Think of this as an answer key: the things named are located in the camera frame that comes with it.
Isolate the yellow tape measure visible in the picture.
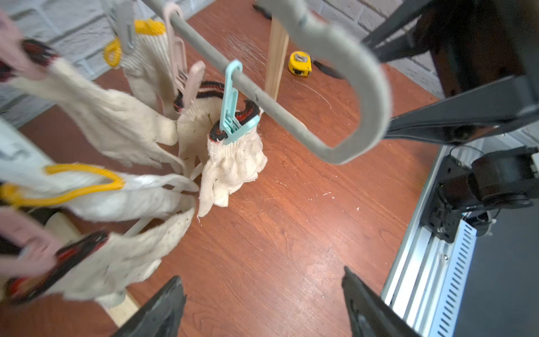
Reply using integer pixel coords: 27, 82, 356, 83
288, 51, 312, 77

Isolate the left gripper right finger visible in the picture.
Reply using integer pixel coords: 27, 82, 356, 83
342, 266, 420, 337

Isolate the aluminium rail base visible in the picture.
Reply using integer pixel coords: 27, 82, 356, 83
378, 134, 539, 337

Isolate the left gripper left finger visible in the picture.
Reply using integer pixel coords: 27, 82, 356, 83
112, 276, 187, 337

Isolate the white glove yellow cuff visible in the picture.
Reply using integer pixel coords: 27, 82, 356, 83
1, 120, 199, 222

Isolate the wooden drying rack frame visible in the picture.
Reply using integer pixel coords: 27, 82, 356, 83
41, 16, 291, 329

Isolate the cream glove red-black cuff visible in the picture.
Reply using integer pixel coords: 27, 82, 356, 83
173, 81, 225, 176

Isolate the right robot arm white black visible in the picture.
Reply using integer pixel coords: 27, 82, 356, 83
364, 1, 538, 243

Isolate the cream glove dark cuff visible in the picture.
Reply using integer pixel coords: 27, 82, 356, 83
1, 39, 185, 173

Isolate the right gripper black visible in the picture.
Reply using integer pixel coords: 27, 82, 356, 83
362, 0, 538, 145

